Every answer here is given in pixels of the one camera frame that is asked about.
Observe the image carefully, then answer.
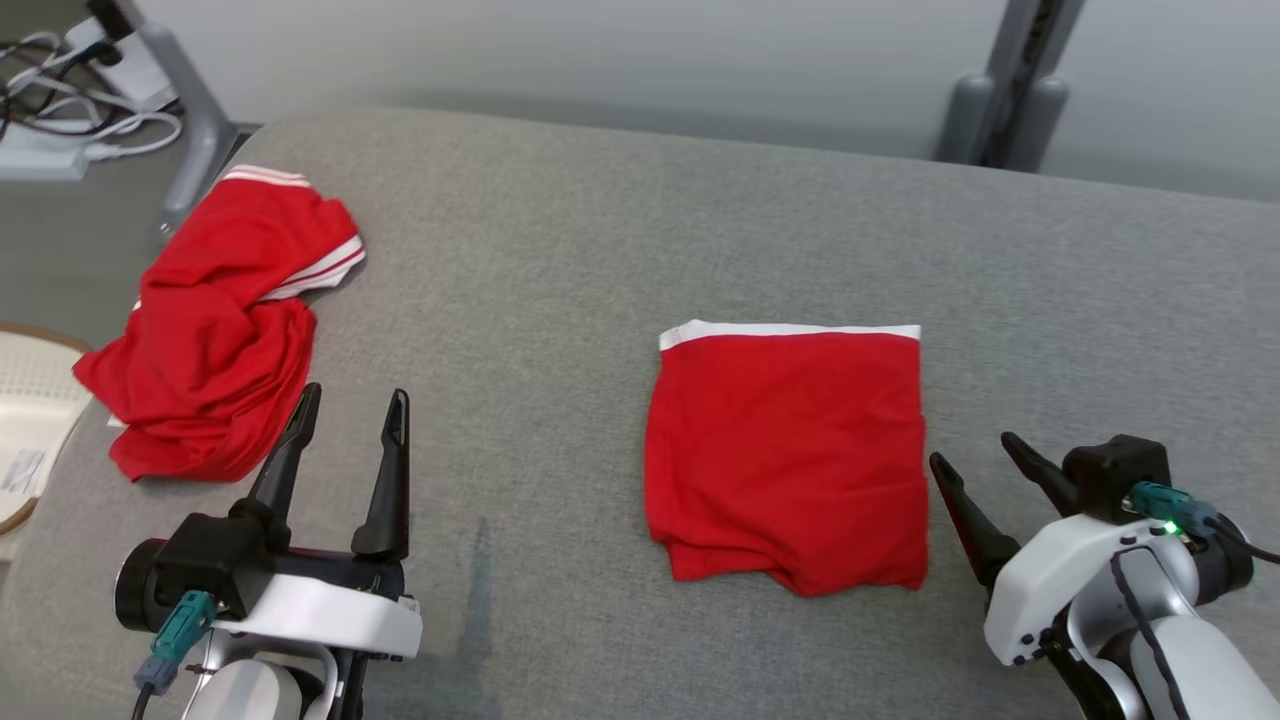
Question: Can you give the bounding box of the grey metal stand leg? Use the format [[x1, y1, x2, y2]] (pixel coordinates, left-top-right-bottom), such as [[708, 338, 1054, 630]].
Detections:
[[128, 0, 243, 238]]

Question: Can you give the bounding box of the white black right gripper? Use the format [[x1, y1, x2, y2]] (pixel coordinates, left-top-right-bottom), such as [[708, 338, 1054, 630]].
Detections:
[[929, 431, 1203, 668]]

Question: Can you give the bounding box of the right camera cable teal plug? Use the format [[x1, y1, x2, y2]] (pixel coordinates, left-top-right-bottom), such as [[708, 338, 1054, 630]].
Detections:
[[1131, 481, 1280, 564]]

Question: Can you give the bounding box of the white power cable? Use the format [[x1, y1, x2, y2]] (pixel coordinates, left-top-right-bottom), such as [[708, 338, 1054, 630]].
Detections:
[[88, 108, 185, 163]]

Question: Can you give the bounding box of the white woven laundry basket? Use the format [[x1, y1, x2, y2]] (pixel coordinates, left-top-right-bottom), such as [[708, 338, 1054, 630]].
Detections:
[[0, 321, 97, 537]]

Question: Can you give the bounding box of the red white striped jersey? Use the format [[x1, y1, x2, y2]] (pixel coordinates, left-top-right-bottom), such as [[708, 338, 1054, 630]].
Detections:
[[72, 165, 367, 485]]

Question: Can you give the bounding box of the grey metal partition post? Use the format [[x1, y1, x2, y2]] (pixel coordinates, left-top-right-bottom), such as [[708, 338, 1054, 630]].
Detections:
[[984, 0, 1087, 169]]

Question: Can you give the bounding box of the left camera cable teal plug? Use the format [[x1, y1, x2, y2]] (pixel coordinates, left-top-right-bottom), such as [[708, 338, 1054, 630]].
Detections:
[[130, 589, 218, 720]]

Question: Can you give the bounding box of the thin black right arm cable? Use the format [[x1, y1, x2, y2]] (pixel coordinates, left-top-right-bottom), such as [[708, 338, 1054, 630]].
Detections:
[[1108, 548, 1193, 720]]

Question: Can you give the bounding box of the camera cable teal plug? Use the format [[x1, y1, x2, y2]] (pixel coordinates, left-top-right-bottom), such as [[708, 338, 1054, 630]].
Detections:
[[1131, 481, 1280, 564], [130, 589, 218, 720]]

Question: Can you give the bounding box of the black plug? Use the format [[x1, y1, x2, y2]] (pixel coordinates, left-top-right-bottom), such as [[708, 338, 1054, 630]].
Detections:
[[87, 0, 142, 43]]

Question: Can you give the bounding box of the red shorts white waistband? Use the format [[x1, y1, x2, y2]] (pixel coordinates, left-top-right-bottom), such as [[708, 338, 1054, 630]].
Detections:
[[644, 320, 932, 599]]

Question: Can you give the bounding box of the white power strip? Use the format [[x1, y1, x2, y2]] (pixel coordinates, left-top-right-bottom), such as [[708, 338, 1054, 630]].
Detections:
[[64, 14, 180, 114]]

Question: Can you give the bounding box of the white adapter block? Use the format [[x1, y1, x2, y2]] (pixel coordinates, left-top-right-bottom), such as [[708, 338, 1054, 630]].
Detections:
[[0, 125, 94, 184]]

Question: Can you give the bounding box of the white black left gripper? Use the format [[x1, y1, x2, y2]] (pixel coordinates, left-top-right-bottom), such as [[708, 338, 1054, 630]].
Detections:
[[208, 382, 424, 663]]

